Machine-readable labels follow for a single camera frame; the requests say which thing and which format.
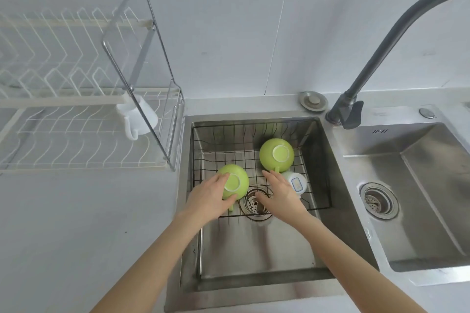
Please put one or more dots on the person's left hand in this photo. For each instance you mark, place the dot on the person's left hand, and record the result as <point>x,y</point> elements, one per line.
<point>205,199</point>

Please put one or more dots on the person's right hand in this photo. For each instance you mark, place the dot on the person's right hand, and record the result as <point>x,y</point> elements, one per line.
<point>284,201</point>

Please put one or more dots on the person's right thumb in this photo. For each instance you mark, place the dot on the person's right thumb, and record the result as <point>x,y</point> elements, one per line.
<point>263,197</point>

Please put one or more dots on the person's left thumb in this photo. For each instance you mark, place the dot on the person's left thumb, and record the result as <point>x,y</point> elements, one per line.
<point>229,199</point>

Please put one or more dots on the green ceramic cup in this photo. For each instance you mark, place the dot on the green ceramic cup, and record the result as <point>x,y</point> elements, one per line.
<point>276,154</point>
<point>238,181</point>

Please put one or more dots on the person's left forearm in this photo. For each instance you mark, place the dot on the person's left forearm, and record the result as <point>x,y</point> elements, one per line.
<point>158,261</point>

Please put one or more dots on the person's right forearm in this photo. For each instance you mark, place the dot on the person's right forearm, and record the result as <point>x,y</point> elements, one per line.
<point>348,268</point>

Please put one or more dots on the metal sink drain strainer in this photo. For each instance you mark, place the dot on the metal sink drain strainer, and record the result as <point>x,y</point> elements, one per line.
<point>378,201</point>
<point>250,210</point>

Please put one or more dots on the white cup with blue label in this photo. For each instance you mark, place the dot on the white cup with blue label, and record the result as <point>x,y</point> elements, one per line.
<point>296,183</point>

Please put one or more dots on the round metal hole cover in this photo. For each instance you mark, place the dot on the round metal hole cover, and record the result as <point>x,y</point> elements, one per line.
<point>313,100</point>

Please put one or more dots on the white plastic drain spout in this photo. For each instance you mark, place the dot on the white plastic drain spout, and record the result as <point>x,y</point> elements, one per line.
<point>134,118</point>

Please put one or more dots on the stainless steel double sink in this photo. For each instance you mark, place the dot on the stainless steel double sink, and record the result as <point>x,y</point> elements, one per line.
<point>415,213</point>

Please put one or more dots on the small round metal knob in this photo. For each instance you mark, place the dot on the small round metal knob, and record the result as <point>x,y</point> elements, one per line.
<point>427,113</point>

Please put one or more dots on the grey gooseneck faucet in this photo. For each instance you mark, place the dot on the grey gooseneck faucet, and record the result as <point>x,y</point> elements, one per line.
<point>383,41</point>

